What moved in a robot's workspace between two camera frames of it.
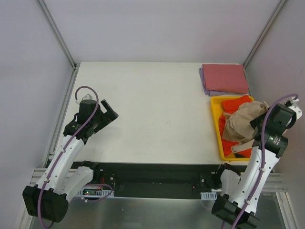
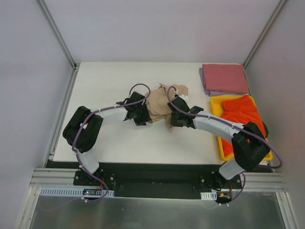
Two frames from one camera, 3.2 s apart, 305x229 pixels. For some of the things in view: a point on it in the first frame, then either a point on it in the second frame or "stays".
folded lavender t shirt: (211, 93) stays
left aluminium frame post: (75, 66) stays
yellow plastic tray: (217, 106) stays
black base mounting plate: (147, 180) stays
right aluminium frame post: (264, 33) stays
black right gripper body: (255, 125) → (176, 114)
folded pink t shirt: (229, 78) stays
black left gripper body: (105, 114) → (142, 114)
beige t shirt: (238, 128) → (157, 102)
